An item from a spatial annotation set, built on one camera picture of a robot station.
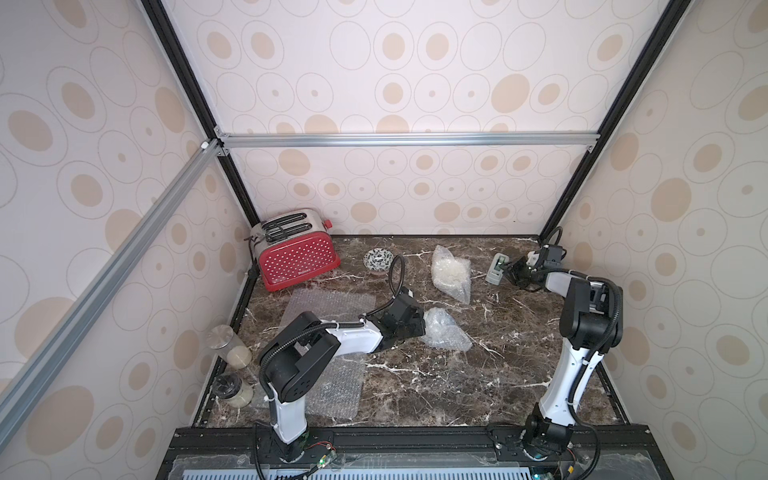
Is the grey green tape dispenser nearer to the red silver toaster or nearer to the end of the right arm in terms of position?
the end of the right arm

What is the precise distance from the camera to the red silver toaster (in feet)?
3.14

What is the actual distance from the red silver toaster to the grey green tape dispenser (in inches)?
22.4

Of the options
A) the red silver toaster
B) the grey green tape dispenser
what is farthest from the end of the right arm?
the red silver toaster

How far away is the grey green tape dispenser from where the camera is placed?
1.07 meters
